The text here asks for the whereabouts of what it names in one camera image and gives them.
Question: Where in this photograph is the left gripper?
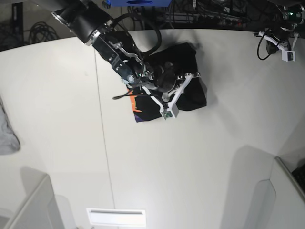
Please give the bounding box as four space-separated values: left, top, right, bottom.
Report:
254 26 298 54

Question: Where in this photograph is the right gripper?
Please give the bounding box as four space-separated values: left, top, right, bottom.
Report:
142 62 200 111

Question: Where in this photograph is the black T-shirt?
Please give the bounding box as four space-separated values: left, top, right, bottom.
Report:
129 42 207 123

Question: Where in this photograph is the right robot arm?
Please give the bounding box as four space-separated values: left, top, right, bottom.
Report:
36 0 206 117

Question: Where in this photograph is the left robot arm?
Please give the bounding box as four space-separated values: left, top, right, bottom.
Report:
254 0 305 62

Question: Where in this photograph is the white power strip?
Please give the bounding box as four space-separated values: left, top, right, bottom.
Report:
161 13 246 25

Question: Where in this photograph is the blue box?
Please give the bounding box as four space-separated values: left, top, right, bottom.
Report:
105 0 171 7

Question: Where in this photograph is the white slotted tray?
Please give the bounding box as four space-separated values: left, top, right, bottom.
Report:
86 208 147 227

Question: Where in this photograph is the white side panel right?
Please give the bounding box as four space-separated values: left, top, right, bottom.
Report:
254 157 305 229

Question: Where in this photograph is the white side panel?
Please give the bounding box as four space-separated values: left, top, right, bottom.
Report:
254 157 305 229
3 175 65 229

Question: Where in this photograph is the grey cloth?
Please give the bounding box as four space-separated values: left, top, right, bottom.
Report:
0 99 20 156

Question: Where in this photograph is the white side panel left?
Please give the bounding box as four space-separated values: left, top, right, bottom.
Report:
3 175 65 229

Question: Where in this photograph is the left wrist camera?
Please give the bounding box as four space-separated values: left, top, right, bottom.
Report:
282 50 295 62

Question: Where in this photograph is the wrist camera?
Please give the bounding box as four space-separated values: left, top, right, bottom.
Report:
282 50 295 62
160 106 179 120

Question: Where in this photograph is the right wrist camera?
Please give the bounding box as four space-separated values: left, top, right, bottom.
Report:
160 106 179 120

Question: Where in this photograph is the coiled black cable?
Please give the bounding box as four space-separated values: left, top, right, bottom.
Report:
28 21 60 45

